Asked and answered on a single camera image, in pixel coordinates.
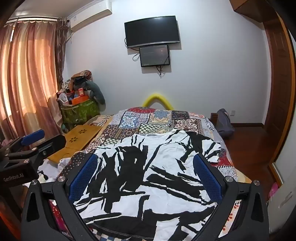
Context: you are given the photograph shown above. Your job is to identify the small wall-mounted monitor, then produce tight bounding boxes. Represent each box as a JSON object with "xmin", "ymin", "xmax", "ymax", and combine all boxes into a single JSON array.
[{"xmin": 139, "ymin": 45, "xmax": 171, "ymax": 67}]

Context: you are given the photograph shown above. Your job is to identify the brown wooden door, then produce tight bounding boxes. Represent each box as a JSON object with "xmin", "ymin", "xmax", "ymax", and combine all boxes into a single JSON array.
[{"xmin": 264, "ymin": 11, "xmax": 296, "ymax": 167}]

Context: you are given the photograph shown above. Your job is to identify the black and white t-shirt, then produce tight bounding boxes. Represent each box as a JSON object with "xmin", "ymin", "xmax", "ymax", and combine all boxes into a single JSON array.
[{"xmin": 73, "ymin": 130, "xmax": 226, "ymax": 241}]

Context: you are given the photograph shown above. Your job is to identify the green patterned storage bag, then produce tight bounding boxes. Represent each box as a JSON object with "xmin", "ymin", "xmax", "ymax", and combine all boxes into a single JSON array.
[{"xmin": 60, "ymin": 97, "xmax": 101, "ymax": 124}]

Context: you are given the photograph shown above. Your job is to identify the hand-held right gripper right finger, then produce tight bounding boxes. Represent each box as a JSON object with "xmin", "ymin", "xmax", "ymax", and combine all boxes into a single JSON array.
[{"xmin": 192, "ymin": 153, "xmax": 270, "ymax": 241}]

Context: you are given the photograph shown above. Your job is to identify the orange box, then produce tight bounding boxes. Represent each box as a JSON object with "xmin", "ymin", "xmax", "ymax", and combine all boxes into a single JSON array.
[{"xmin": 71, "ymin": 96, "xmax": 90, "ymax": 105}]

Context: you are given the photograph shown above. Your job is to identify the white cloth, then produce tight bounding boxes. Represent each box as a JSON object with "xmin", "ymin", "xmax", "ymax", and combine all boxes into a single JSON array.
[{"xmin": 38, "ymin": 159, "xmax": 71, "ymax": 183}]

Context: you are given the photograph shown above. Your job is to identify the pink curtain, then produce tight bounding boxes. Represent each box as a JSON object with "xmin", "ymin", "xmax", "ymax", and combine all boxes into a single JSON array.
[{"xmin": 0, "ymin": 17, "xmax": 63, "ymax": 141}]

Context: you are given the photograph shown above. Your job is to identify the patchwork printed blanket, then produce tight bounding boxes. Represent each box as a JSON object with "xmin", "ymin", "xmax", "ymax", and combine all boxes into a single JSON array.
[{"xmin": 39, "ymin": 107, "xmax": 241, "ymax": 241}]

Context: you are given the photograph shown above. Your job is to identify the wall-mounted black television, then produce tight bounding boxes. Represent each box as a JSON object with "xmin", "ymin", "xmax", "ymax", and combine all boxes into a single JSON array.
[{"xmin": 124, "ymin": 16, "xmax": 181, "ymax": 49}]

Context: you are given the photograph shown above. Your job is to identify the grey bag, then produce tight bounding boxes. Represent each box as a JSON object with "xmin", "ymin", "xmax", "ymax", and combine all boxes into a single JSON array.
[{"xmin": 216, "ymin": 108, "xmax": 235, "ymax": 139}]

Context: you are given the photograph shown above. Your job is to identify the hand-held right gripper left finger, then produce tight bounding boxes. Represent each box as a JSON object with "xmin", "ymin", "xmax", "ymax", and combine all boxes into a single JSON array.
[{"xmin": 22, "ymin": 153, "xmax": 100, "ymax": 241}]

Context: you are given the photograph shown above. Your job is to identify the striped bed sheet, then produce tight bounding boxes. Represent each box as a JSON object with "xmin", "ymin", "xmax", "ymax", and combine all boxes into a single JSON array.
[{"xmin": 88, "ymin": 115, "xmax": 114, "ymax": 128}]

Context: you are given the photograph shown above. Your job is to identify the brown patterned curtain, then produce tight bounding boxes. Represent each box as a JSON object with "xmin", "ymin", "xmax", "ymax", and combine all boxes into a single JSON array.
[{"xmin": 55, "ymin": 17, "xmax": 70, "ymax": 93}]

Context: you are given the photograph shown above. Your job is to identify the wooden overhead cabinet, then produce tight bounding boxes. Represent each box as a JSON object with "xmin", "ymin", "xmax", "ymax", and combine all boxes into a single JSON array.
[{"xmin": 232, "ymin": 0, "xmax": 278, "ymax": 23}]

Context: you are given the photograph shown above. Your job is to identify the brown paper bag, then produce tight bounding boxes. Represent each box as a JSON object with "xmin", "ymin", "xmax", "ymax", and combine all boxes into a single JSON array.
[{"xmin": 70, "ymin": 70, "xmax": 92, "ymax": 82}]

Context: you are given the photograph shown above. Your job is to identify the grey plush toy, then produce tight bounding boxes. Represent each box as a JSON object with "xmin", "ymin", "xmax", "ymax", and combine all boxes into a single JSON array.
[{"xmin": 84, "ymin": 81, "xmax": 106, "ymax": 105}]

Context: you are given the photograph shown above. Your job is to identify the white air conditioner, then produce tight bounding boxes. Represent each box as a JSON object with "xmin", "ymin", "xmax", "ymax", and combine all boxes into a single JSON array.
[{"xmin": 67, "ymin": 0, "xmax": 113, "ymax": 32}]

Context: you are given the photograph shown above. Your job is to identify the yellow foam tube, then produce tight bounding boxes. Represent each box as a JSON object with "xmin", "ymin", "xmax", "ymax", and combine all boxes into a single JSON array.
[{"xmin": 143, "ymin": 93, "xmax": 173, "ymax": 109}]

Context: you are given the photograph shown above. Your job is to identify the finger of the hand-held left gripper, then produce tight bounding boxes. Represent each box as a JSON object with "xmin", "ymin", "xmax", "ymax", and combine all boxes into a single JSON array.
[
  {"xmin": 5, "ymin": 134, "xmax": 67, "ymax": 164},
  {"xmin": 7, "ymin": 129, "xmax": 45, "ymax": 151}
]

